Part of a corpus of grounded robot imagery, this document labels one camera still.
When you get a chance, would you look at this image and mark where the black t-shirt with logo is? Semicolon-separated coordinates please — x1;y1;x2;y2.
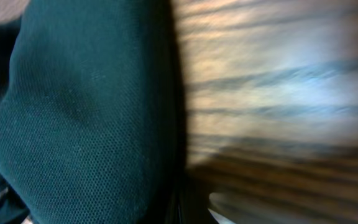
0;0;180;224

